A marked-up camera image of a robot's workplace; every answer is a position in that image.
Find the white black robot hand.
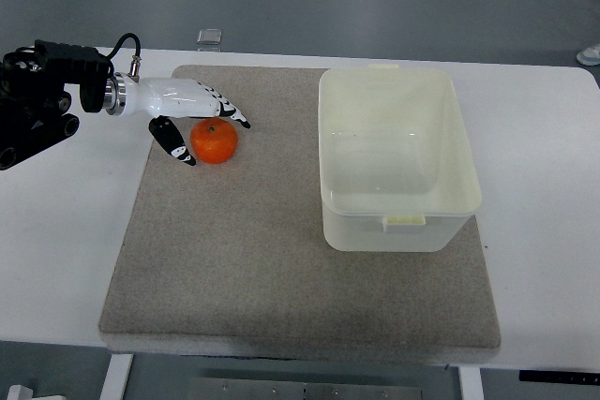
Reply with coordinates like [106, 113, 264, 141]
[106, 75, 250, 166]

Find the orange fruit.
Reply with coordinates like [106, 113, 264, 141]
[189, 117, 238, 164]

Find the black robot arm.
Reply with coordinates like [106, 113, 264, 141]
[1, 40, 122, 170]

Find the translucent white plastic box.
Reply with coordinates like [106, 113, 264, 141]
[318, 67, 482, 253]

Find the small clear floor plate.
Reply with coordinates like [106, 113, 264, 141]
[196, 28, 222, 45]

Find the grey foam mat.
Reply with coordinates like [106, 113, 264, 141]
[98, 65, 501, 363]

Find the white table leg left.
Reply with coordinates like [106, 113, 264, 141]
[99, 354, 133, 400]

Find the white table leg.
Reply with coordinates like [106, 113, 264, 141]
[458, 366, 485, 400]
[99, 354, 133, 400]

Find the white object bottom left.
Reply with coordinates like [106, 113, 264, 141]
[7, 385, 33, 400]

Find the white table leg right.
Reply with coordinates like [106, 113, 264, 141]
[458, 366, 485, 400]

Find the white blue shoe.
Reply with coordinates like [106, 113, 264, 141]
[576, 43, 600, 67]

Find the black table control panel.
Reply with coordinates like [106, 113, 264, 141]
[518, 370, 600, 386]

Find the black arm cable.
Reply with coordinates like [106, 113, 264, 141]
[103, 32, 143, 81]

